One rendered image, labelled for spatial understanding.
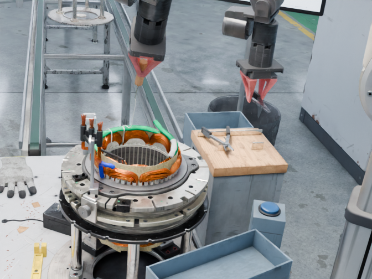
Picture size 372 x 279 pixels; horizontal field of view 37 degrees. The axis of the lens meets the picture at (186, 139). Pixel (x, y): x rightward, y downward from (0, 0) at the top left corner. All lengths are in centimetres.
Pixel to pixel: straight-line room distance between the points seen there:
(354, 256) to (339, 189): 242
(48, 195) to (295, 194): 194
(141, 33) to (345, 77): 276
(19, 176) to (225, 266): 86
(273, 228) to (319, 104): 283
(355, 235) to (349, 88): 265
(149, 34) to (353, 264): 56
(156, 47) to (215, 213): 50
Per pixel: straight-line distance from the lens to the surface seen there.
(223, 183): 132
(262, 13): 126
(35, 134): 206
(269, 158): 137
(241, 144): 141
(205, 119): 157
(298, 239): 295
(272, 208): 121
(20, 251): 148
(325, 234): 304
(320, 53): 400
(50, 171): 179
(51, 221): 152
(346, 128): 367
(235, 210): 138
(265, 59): 132
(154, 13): 99
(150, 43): 103
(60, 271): 138
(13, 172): 175
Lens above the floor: 170
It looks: 27 degrees down
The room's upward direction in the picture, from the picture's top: 6 degrees clockwise
